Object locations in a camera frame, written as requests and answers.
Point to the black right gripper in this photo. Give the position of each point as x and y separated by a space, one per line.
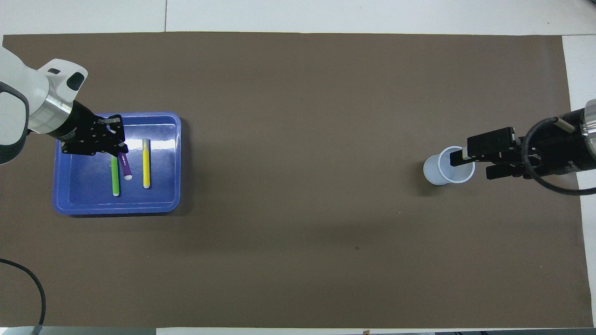
558 149

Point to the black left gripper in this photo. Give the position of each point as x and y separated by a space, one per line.
77 128

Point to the purple pen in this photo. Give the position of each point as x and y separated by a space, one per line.
125 167

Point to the green pen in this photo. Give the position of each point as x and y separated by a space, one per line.
115 179

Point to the yellow pen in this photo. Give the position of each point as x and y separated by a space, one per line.
146 163

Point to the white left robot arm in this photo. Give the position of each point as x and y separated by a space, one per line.
14 93

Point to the translucent plastic cup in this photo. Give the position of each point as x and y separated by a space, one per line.
435 172

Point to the blue plastic tray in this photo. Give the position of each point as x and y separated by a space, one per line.
153 200

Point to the brown table mat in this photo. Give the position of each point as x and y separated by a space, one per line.
298 232

